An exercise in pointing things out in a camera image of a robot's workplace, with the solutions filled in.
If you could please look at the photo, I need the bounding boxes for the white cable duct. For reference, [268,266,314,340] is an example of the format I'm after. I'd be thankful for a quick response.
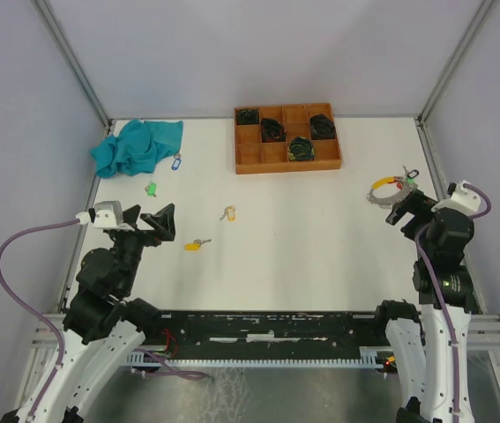
[125,345,394,369]

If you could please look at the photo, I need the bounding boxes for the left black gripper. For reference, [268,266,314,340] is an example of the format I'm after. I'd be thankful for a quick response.
[114,202,176,293]

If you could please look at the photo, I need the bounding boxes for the key with solid yellow tag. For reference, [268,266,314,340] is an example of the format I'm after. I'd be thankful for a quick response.
[184,239,212,251]

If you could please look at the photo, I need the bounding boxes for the rolled dark fabric green pattern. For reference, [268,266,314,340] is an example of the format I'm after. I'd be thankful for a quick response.
[287,136,316,162]

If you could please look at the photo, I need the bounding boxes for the wooden compartment tray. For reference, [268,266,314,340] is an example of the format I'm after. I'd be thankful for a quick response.
[234,103,342,174]

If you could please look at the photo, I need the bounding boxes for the metal keyring organizer yellow handle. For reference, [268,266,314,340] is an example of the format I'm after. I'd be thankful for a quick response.
[366,176,418,209]

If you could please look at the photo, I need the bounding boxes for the key with yellow framed tag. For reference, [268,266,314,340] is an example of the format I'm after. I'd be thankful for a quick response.
[220,205,235,222]

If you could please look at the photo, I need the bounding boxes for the key with blue tag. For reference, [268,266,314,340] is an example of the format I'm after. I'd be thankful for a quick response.
[171,152,182,171]

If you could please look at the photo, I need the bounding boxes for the rolled dark fabric red pattern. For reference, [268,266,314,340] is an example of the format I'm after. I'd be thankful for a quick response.
[260,118,287,143]

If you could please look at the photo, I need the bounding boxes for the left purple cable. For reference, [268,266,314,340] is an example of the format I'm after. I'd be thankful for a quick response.
[0,216,90,418]

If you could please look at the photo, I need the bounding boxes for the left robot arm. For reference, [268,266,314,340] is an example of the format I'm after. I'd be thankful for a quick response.
[0,201,175,422]

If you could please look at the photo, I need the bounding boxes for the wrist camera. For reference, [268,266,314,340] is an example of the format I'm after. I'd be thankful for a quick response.
[88,201,124,230]
[431,181,481,216]

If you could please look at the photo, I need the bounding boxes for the rolled dark fabric right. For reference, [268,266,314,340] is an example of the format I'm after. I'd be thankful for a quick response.
[310,114,336,140]

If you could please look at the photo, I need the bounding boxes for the key with green tag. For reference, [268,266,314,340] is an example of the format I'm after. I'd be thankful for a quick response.
[145,182,157,197]

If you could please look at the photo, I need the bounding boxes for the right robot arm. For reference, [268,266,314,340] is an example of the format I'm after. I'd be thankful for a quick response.
[371,182,481,422]

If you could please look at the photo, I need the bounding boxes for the aluminium frame post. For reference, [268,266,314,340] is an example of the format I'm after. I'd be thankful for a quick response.
[31,0,112,131]
[417,0,498,126]

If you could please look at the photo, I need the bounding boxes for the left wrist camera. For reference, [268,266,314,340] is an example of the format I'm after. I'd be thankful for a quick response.
[88,201,124,230]

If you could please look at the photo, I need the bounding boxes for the left aluminium frame post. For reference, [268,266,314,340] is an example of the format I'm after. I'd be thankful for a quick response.
[31,0,112,131]

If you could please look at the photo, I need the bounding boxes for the right aluminium frame post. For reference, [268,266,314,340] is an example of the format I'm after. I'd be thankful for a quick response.
[417,0,498,126]

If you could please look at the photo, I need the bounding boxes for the rolled dark fabric far left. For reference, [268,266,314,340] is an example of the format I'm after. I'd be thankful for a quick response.
[235,108,260,126]

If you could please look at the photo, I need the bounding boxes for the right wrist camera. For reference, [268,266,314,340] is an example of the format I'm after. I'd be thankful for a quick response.
[431,181,481,216]

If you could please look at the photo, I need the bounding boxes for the black key tag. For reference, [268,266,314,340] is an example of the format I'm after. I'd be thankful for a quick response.
[407,169,420,179]

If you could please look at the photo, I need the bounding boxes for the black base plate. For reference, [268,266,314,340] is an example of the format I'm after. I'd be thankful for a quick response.
[144,310,390,359]

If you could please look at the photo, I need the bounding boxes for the teal cloth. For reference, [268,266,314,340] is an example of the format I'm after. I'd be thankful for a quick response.
[90,119,183,179]

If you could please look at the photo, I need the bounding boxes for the purple cable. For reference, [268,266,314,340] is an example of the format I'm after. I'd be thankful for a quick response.
[414,184,493,415]
[0,216,90,418]

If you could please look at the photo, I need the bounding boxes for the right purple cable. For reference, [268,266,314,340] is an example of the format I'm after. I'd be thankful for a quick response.
[414,184,493,415]

